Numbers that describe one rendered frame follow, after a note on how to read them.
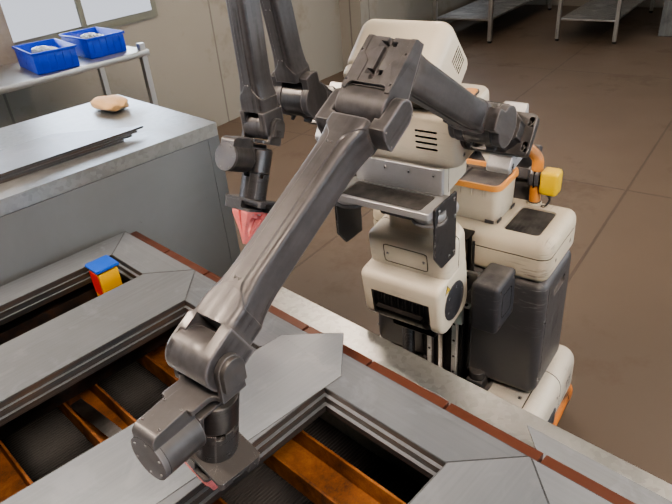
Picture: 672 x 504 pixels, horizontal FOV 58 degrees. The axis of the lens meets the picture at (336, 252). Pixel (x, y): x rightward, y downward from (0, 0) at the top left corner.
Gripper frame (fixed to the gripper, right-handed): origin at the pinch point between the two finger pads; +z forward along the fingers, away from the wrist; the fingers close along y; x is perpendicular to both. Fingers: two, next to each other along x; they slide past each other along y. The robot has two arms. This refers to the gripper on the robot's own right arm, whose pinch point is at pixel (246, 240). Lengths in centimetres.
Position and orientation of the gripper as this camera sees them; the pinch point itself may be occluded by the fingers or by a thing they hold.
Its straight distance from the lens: 132.1
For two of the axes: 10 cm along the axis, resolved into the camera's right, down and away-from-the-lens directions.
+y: 8.1, 2.3, -5.5
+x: 5.7, -0.4, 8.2
